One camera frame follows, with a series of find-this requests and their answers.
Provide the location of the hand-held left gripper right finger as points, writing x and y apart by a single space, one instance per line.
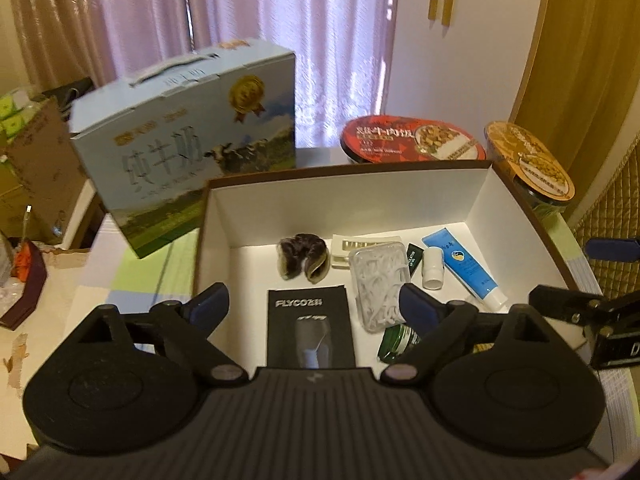
417 310

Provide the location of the green carded package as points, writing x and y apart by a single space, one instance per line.
395 342

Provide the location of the black shaver box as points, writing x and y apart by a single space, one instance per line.
310 320

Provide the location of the green tissue packs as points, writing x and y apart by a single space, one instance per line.
20 110

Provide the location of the pink sheer curtain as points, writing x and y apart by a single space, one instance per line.
250 10

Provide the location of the green instant noodle cup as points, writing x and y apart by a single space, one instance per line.
530 155

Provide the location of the beige curtain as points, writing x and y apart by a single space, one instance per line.
55 10

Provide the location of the brown scrunchie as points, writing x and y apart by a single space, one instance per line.
300 250

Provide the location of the small white bottle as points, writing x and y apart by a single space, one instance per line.
433 270

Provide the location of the dark red box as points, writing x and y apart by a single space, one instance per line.
25 300

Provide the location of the white hair clip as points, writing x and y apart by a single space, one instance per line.
340 258

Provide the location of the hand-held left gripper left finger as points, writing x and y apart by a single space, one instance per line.
207 305

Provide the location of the white plastic bag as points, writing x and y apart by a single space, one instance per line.
4 260

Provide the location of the red instant meal bowl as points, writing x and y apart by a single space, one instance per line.
400 140

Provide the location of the light blue milk carton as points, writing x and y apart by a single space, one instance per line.
175 135

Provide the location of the quilted tan chair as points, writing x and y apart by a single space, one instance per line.
615 200

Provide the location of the blue and white tube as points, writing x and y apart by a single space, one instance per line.
465 262

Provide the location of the wooden door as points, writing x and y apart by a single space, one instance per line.
575 35

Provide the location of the clear bag of floss picks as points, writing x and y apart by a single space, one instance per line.
375 285

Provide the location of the brown cardboard storage box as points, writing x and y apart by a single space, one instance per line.
350 200

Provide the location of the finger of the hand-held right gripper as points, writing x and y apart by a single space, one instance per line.
615 249
565 307

